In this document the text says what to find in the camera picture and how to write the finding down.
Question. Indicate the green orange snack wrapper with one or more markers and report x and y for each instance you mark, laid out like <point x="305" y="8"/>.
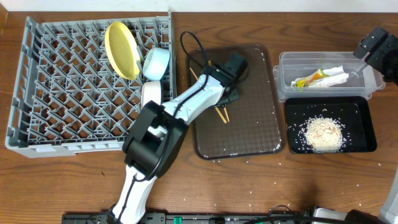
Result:
<point x="307" y="81"/>

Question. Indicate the white tissue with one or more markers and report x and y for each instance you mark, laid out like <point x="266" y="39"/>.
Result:
<point x="337" y="76"/>

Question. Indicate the grey plastic dishwasher rack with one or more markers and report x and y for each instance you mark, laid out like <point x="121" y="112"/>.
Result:
<point x="67" y="98"/>

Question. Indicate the yellow plate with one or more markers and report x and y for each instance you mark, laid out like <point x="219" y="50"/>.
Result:
<point x="121" y="50"/>

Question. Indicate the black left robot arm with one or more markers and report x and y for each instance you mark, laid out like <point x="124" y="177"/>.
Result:
<point x="157" y="135"/>

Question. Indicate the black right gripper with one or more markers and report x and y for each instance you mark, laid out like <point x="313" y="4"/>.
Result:
<point x="377" y="58"/>

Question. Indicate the wooden chopstick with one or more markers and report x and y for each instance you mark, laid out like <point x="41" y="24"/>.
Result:
<point x="216" y="108"/>
<point x="225" y="113"/>

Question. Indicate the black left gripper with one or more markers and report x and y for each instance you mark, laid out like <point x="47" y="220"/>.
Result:
<point x="229" y="98"/>

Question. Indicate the light blue bowl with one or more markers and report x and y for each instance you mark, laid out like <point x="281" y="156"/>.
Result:
<point x="156" y="63"/>

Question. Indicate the black waste tray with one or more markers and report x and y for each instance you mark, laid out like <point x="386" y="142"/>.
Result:
<point x="352" y="111"/>

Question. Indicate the rice food scraps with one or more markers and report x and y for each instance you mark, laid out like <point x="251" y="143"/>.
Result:
<point x="317" y="135"/>

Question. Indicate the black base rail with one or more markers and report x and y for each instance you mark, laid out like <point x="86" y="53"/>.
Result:
<point x="159" y="218"/>

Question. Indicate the dark brown serving tray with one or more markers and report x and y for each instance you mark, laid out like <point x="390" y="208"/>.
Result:
<point x="255" y="123"/>

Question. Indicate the pink white bowl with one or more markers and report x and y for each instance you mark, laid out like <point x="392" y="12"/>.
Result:
<point x="151" y="91"/>

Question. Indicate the clear plastic waste bin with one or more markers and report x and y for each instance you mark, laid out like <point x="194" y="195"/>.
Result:
<point x="362" y="79"/>

